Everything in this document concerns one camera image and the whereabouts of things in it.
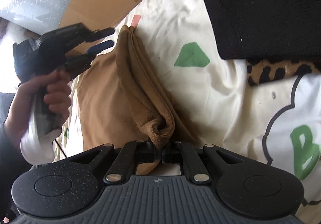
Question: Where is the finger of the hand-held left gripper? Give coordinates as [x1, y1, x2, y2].
[66, 40, 114, 73]
[84, 27, 116, 42]

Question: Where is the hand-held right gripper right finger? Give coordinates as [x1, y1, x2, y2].
[162, 141, 247, 185]

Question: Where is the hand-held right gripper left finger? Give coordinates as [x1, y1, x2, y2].
[62, 140, 161, 184]

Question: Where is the brown printed t-shirt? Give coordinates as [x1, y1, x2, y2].
[76, 25, 198, 177]

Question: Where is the person's left hand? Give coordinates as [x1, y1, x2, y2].
[5, 70, 72, 136]

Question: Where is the white bear print bedsheet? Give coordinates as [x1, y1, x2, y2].
[51, 0, 304, 177]

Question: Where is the white printed shirt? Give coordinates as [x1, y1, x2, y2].
[261, 73, 321, 208]

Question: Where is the leopard print cloth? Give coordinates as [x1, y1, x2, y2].
[247, 59, 321, 86]

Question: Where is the black knitted cloth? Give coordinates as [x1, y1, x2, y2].
[181, 0, 321, 60]

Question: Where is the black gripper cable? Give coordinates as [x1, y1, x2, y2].
[51, 136, 67, 159]

